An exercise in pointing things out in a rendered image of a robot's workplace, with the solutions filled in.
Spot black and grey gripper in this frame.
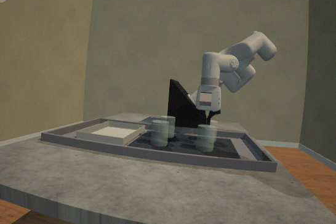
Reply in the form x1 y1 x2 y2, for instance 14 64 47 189
195 84 221 125

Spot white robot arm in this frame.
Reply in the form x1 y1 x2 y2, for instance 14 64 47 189
199 31 277 106

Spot clear glass jar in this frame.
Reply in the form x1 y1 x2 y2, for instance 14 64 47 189
196 124 215 152
151 120 169 146
161 116 175 138
210 120 218 142

